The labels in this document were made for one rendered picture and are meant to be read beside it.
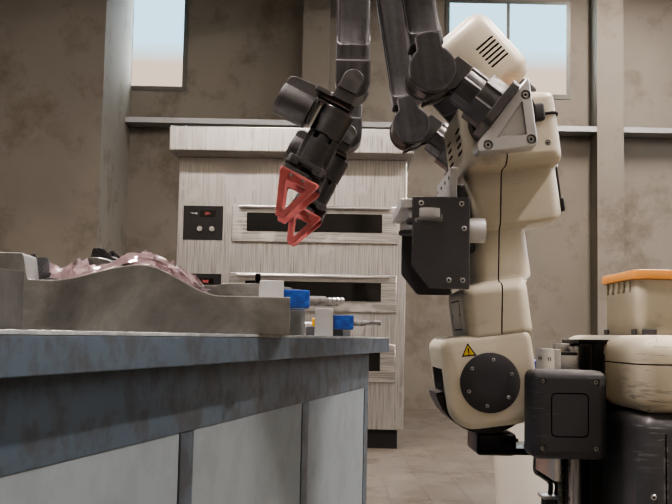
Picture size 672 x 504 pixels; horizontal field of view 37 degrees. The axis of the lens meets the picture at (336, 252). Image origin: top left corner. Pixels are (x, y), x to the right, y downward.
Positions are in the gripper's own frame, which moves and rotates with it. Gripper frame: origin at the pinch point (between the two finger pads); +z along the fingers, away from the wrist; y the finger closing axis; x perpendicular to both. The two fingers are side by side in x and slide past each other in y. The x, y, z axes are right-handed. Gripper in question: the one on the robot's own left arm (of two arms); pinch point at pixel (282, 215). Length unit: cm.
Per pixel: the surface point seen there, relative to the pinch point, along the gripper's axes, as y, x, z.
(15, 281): 46, -19, 26
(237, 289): -13.1, -2.0, 14.3
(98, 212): -834, -248, 14
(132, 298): 19.6, -11.3, 22.4
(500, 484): -258, 108, 35
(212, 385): 22.1, 5.0, 27.6
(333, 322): -31.8, 15.6, 11.1
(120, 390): 52, -1, 30
